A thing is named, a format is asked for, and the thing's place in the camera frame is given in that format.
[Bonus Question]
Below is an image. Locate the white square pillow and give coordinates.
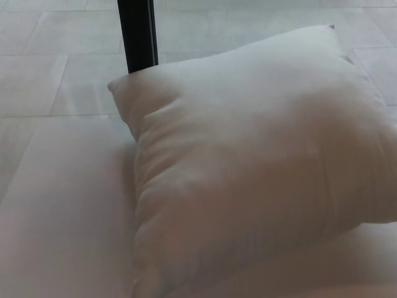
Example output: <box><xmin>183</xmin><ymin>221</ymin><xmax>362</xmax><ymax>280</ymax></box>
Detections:
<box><xmin>107</xmin><ymin>24</ymin><xmax>397</xmax><ymax>298</ymax></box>

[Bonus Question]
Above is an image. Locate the black metal post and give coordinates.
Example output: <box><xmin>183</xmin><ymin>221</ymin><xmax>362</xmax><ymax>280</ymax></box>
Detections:
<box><xmin>117</xmin><ymin>0</ymin><xmax>159</xmax><ymax>75</ymax></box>

